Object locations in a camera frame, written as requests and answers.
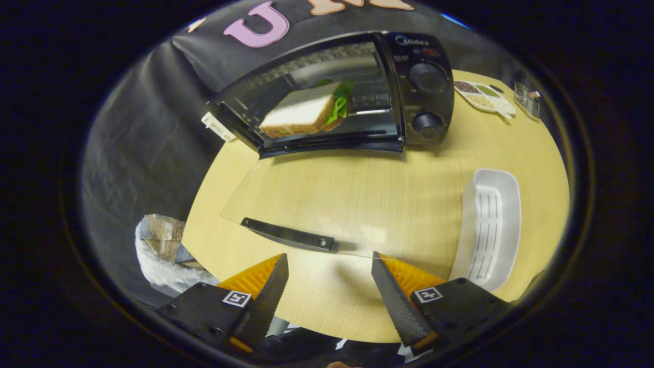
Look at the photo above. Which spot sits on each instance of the small white toaster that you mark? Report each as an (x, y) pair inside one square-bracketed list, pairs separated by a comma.
[(218, 127)]

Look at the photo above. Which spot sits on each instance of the black backdrop cloth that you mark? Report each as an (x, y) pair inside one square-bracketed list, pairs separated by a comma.
[(148, 133)]

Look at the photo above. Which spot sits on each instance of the chair with furry cover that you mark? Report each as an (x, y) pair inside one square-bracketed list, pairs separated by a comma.
[(163, 255)]

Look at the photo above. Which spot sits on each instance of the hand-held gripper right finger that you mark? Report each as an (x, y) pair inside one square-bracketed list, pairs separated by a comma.
[(398, 306)]

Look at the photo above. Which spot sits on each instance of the black toaster oven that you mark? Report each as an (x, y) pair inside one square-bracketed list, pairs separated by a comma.
[(442, 102)]

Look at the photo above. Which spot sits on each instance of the white rectangular plastic tray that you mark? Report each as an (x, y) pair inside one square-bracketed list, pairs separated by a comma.
[(490, 230)]

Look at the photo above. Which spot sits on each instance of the white divided dish with grains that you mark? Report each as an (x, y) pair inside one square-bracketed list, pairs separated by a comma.
[(483, 99)]

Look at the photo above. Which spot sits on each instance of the lettuce sandwich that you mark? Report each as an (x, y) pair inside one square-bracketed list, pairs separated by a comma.
[(299, 112)]

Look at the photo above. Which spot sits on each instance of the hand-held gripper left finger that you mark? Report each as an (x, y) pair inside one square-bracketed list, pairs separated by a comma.
[(263, 306)]

